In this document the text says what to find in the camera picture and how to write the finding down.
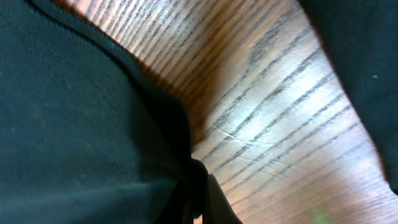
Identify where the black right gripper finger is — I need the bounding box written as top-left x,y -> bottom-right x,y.
202,174 -> 242,224

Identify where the black t-shirt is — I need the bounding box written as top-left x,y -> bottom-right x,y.
1,0 -> 207,223

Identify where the dark navy t-shirt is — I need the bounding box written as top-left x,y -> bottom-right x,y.
299,0 -> 397,193

